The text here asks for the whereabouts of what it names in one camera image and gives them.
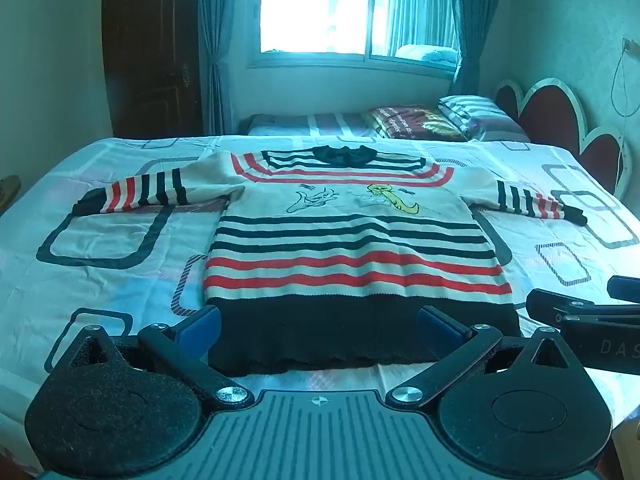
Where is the dark wooden door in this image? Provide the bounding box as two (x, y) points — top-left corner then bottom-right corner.
(102, 0), (206, 139)

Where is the hanging wall cable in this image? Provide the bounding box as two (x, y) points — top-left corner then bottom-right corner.
(610, 37), (640, 117)

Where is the white patterned bed sheet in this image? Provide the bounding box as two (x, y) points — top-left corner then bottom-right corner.
(0, 132), (640, 476)

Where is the white blue cloth bundle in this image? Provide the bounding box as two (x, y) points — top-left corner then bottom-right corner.
(394, 43), (459, 67)

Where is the blue curtain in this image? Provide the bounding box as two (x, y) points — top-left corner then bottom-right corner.
(450, 0), (507, 97)
(196, 0), (239, 136)

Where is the striped knit sweater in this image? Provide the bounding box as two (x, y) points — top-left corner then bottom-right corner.
(72, 145), (588, 377)

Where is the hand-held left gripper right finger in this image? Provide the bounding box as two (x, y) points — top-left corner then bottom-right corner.
(385, 305), (576, 409)

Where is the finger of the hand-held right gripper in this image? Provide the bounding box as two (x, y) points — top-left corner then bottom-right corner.
(526, 288), (640, 333)
(606, 275), (640, 304)

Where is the red and white headboard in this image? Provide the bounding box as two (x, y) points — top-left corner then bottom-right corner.
(494, 78), (634, 202)

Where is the red printed pillow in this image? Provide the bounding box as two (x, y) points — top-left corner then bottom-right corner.
(362, 105), (469, 142)

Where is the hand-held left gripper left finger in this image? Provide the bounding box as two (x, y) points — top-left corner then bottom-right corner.
(65, 305), (253, 409)

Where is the striped pillow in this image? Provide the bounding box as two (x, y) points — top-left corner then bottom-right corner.
(437, 95), (531, 144)

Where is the window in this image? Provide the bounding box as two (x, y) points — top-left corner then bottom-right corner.
(250, 0), (464, 79)

